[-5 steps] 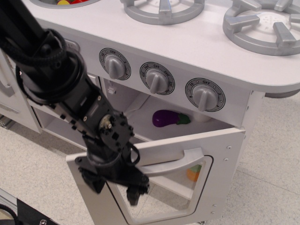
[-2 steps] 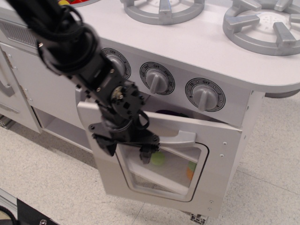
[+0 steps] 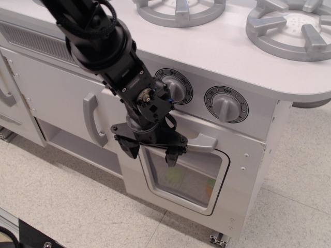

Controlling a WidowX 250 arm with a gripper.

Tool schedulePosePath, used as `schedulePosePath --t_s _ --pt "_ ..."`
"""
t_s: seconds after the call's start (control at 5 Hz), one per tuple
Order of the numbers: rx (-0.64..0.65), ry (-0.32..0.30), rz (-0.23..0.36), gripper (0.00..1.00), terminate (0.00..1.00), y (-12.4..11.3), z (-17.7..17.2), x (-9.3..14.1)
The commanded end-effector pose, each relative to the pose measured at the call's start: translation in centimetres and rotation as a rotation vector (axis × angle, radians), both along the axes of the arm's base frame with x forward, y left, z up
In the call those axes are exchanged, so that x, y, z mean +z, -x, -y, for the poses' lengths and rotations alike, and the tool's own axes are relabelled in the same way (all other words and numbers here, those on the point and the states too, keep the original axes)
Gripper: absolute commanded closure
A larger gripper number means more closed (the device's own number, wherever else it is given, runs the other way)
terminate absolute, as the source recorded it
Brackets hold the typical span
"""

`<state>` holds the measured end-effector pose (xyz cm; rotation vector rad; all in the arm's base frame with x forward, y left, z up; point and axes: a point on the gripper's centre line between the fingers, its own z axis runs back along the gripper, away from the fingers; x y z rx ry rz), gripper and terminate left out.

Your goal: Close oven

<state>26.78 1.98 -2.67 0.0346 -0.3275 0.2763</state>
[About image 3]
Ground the grey stove knob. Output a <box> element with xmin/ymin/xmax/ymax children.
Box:
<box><xmin>204</xmin><ymin>86</ymin><xmax>249</xmax><ymax>123</ymax></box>
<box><xmin>155</xmin><ymin>68</ymin><xmax>193</xmax><ymax>105</ymax></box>

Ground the silver burner grate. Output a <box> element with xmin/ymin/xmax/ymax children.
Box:
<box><xmin>133</xmin><ymin>1</ymin><xmax>226</xmax><ymax>28</ymax></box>
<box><xmin>246</xmin><ymin>1</ymin><xmax>330</xmax><ymax>61</ymax></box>

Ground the grey right stove knob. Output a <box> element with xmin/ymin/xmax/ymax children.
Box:
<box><xmin>204</xmin><ymin>86</ymin><xmax>249</xmax><ymax>123</ymax></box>

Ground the silver far left handle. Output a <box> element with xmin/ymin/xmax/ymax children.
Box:
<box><xmin>1</xmin><ymin>75</ymin><xmax>17</xmax><ymax>107</ymax></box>

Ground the silver cabinet door handle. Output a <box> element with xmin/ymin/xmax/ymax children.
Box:
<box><xmin>83</xmin><ymin>92</ymin><xmax>108</xmax><ymax>147</ymax></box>

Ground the white toy kitchen unit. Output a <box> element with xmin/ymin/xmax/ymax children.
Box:
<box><xmin>1</xmin><ymin>1</ymin><xmax>330</xmax><ymax>247</ymax></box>

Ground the silver oven door handle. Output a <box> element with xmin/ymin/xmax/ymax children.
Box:
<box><xmin>141</xmin><ymin>133</ymin><xmax>218</xmax><ymax>153</ymax></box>

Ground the silver right burner grate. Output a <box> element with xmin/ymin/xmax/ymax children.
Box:
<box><xmin>246</xmin><ymin>1</ymin><xmax>330</xmax><ymax>61</ymax></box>

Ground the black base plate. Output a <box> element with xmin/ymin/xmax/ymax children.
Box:
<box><xmin>19</xmin><ymin>219</ymin><xmax>65</xmax><ymax>248</ymax></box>

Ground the silver left burner grate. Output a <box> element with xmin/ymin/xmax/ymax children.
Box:
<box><xmin>133</xmin><ymin>1</ymin><xmax>226</xmax><ymax>28</ymax></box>

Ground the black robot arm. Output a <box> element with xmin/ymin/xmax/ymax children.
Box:
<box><xmin>43</xmin><ymin>1</ymin><xmax>188</xmax><ymax>167</ymax></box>

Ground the white cabinet door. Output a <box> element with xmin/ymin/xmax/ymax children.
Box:
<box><xmin>1</xmin><ymin>48</ymin><xmax>126</xmax><ymax>152</ymax></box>

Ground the grey middle stove knob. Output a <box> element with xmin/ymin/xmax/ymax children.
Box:
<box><xmin>155</xmin><ymin>68</ymin><xmax>193</xmax><ymax>105</ymax></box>

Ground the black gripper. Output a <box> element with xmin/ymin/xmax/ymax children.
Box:
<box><xmin>111</xmin><ymin>116</ymin><xmax>183</xmax><ymax>167</ymax></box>

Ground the orange toy carrot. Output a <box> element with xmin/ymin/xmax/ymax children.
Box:
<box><xmin>206</xmin><ymin>178</ymin><xmax>216</xmax><ymax>198</ymax></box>

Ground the green toy ball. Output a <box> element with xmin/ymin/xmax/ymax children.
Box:
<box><xmin>165</xmin><ymin>167</ymin><xmax>182</xmax><ymax>183</ymax></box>

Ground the white toy oven door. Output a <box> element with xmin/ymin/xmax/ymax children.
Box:
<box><xmin>118</xmin><ymin>112</ymin><xmax>265</xmax><ymax>239</ymax></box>

